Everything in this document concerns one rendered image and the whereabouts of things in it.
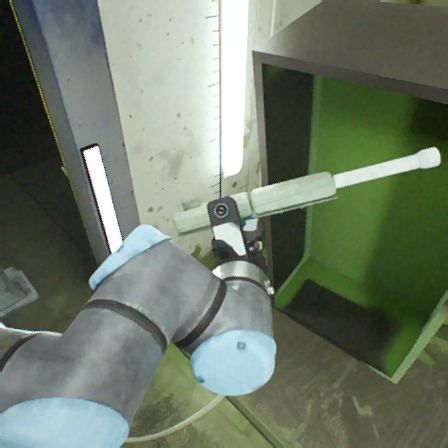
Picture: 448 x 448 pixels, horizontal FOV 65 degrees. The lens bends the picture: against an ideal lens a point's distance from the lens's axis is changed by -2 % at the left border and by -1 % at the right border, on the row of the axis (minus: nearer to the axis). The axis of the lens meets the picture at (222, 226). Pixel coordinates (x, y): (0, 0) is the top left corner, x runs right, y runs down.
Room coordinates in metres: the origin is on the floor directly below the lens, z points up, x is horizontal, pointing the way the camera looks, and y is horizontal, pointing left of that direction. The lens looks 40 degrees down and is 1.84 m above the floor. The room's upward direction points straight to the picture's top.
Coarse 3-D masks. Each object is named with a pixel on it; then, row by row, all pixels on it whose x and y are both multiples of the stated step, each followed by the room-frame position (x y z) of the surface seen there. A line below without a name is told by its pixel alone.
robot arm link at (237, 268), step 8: (224, 264) 0.35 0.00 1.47; (232, 264) 0.34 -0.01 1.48; (240, 264) 0.34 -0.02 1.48; (248, 264) 0.34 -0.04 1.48; (216, 272) 0.34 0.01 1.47; (224, 272) 0.32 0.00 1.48; (232, 272) 0.32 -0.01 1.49; (240, 272) 0.32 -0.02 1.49; (248, 272) 0.32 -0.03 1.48; (256, 272) 0.33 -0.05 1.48; (256, 280) 0.31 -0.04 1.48; (264, 280) 0.32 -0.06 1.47; (272, 288) 0.31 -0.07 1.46
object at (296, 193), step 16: (400, 160) 0.54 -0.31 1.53; (416, 160) 0.53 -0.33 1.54; (432, 160) 0.52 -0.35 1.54; (320, 176) 0.54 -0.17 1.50; (336, 176) 0.54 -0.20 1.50; (352, 176) 0.53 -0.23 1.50; (368, 176) 0.53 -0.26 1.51; (384, 176) 0.53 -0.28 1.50; (256, 192) 0.54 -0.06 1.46; (272, 192) 0.53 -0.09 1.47; (288, 192) 0.52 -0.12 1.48; (304, 192) 0.52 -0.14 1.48; (320, 192) 0.51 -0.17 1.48; (192, 208) 0.54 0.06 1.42; (240, 208) 0.52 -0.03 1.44; (256, 208) 0.52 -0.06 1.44; (272, 208) 0.51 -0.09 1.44; (288, 208) 0.51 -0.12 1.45; (176, 224) 0.52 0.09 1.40; (192, 224) 0.52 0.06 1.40; (208, 224) 0.52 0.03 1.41
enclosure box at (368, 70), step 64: (256, 64) 0.85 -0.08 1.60; (320, 64) 0.75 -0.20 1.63; (384, 64) 0.71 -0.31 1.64; (320, 128) 1.17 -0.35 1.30; (384, 128) 1.03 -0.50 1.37; (384, 192) 1.03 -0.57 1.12; (320, 256) 1.25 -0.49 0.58; (384, 256) 1.04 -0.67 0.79; (320, 320) 0.94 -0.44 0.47; (384, 320) 0.92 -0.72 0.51
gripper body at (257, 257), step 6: (246, 234) 0.45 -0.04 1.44; (252, 234) 0.44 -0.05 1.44; (246, 240) 0.43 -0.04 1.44; (252, 240) 0.42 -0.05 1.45; (252, 246) 0.41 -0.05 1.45; (258, 246) 0.42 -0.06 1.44; (216, 252) 0.42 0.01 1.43; (252, 252) 0.41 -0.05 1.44; (258, 252) 0.41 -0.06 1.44; (252, 258) 0.40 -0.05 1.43; (258, 258) 0.40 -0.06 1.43; (264, 258) 0.44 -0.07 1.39; (258, 264) 0.40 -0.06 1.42; (264, 264) 0.41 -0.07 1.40; (264, 270) 0.40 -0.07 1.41
